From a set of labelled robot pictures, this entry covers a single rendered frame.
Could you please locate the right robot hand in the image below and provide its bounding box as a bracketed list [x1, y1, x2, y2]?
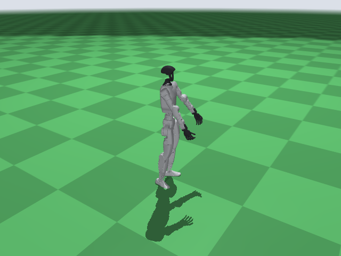
[182, 124, 196, 140]

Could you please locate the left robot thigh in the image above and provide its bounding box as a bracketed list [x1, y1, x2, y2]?
[172, 119, 180, 152]

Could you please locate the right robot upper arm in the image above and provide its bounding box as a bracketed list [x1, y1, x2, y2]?
[160, 88, 180, 111]

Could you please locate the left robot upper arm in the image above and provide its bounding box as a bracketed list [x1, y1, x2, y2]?
[173, 81, 187, 102]

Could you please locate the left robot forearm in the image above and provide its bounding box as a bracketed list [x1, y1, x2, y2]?
[184, 98, 195, 113]

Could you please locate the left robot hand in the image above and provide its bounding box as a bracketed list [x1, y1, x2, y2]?
[192, 108, 202, 125]

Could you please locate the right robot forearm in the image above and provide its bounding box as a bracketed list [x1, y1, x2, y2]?
[172, 107, 185, 130]

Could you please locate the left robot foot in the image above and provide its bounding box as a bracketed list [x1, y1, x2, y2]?
[165, 170, 181, 177]

